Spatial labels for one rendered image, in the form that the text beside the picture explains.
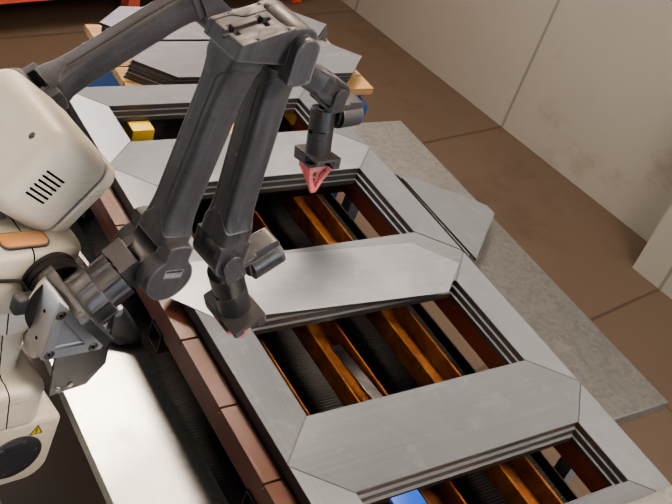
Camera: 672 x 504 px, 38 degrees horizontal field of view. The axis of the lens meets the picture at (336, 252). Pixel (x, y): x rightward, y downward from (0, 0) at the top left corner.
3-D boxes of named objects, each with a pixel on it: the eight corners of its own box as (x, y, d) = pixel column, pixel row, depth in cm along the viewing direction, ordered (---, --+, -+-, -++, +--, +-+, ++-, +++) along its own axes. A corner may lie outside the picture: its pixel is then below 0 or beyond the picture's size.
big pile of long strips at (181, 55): (312, 25, 327) (317, 9, 324) (373, 88, 303) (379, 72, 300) (85, 23, 283) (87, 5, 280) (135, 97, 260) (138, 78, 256)
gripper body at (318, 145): (316, 149, 223) (320, 119, 220) (341, 166, 216) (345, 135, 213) (292, 152, 220) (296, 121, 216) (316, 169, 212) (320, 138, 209)
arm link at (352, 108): (313, 71, 210) (337, 91, 205) (353, 66, 217) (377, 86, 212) (300, 118, 216) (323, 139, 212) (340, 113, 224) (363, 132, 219)
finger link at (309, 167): (313, 182, 227) (318, 145, 223) (330, 194, 222) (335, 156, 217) (289, 185, 223) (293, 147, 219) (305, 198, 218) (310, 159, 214)
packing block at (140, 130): (145, 131, 251) (147, 118, 249) (152, 142, 248) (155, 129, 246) (123, 132, 248) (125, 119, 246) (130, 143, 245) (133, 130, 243)
